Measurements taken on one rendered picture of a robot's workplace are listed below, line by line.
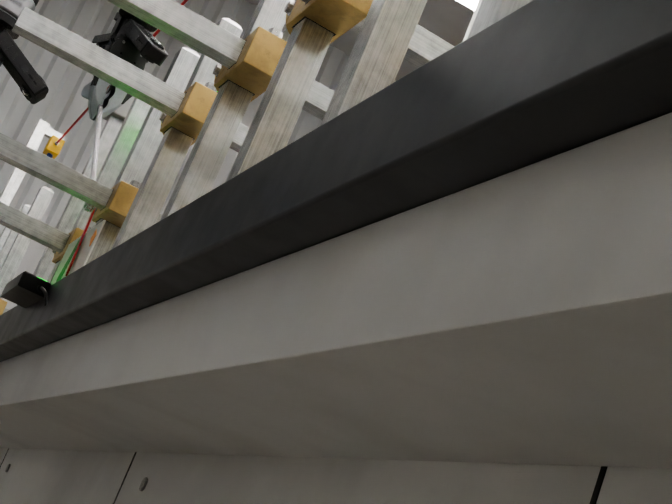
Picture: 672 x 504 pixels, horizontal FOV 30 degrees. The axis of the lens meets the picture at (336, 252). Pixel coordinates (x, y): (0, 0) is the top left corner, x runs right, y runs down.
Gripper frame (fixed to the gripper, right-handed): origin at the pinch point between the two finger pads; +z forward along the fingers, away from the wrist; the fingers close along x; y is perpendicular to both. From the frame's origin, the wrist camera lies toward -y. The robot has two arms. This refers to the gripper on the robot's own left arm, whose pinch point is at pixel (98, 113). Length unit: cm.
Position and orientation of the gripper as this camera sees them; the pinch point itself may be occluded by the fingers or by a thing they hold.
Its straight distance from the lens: 214.3
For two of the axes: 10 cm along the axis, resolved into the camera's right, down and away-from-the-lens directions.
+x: -6.6, -4.5, -6.0
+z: -3.7, 8.9, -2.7
